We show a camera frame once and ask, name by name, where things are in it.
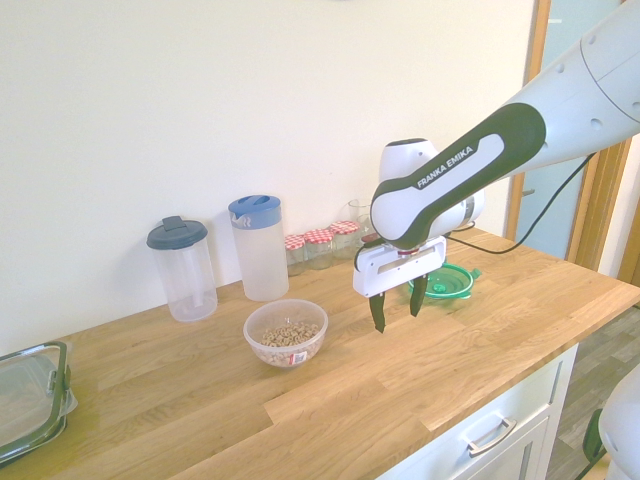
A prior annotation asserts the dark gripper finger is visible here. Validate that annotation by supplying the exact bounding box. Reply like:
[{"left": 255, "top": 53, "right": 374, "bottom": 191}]
[
  {"left": 368, "top": 293, "right": 387, "bottom": 335},
  {"left": 409, "top": 272, "right": 430, "bottom": 318}
]

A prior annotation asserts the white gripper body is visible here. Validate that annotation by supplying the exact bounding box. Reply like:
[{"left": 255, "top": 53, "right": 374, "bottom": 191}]
[{"left": 352, "top": 234, "right": 448, "bottom": 300}]

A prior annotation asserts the green round container lid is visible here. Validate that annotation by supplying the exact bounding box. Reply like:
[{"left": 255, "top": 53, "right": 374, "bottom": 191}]
[{"left": 407, "top": 263, "right": 482, "bottom": 302}]

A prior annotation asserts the glass jar red checkered lid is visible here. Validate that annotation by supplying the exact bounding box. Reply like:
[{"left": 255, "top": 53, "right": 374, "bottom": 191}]
[
  {"left": 329, "top": 220, "right": 362, "bottom": 260},
  {"left": 284, "top": 233, "right": 307, "bottom": 277},
  {"left": 303, "top": 228, "right": 335, "bottom": 271}
]

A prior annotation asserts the clear plastic food bowl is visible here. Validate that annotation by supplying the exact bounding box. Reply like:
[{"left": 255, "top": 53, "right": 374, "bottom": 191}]
[{"left": 243, "top": 298, "right": 330, "bottom": 370}]

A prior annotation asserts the clear pitcher blue lid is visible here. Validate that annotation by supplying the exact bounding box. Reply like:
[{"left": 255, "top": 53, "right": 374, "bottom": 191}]
[{"left": 228, "top": 193, "right": 291, "bottom": 303}]

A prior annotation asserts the clear pitcher dark grey lid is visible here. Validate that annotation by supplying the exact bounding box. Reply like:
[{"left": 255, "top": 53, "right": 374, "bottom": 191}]
[{"left": 146, "top": 215, "right": 219, "bottom": 323}]

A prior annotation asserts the rectangular container with clip lid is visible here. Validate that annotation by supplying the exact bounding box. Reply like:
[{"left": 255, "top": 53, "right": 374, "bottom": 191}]
[{"left": 0, "top": 340, "right": 76, "bottom": 466}]

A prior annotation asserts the tall footed drinking glass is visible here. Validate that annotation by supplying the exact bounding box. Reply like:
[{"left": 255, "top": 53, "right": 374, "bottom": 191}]
[{"left": 348, "top": 198, "right": 374, "bottom": 236}]

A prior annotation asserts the cereal rings heap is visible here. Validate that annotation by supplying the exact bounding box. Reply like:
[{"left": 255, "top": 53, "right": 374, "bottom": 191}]
[{"left": 259, "top": 322, "right": 321, "bottom": 366}]

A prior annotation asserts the dark green curved bar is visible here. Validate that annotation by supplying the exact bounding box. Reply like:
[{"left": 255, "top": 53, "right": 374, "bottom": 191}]
[{"left": 582, "top": 408, "right": 607, "bottom": 471}]

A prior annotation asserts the wooden cabinet with knobs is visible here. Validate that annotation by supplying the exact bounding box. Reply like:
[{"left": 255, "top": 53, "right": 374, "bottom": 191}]
[{"left": 503, "top": 0, "right": 640, "bottom": 289}]

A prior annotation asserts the white drawer with metal handle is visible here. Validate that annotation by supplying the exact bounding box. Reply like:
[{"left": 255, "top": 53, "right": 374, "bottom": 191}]
[{"left": 369, "top": 344, "right": 581, "bottom": 480}]

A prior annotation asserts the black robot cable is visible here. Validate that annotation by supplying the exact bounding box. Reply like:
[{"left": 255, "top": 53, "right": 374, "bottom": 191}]
[{"left": 447, "top": 149, "right": 601, "bottom": 256}]

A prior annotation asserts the metal drawer handle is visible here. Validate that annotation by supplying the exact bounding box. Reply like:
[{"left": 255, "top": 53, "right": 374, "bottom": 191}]
[{"left": 465, "top": 417, "right": 517, "bottom": 457}]

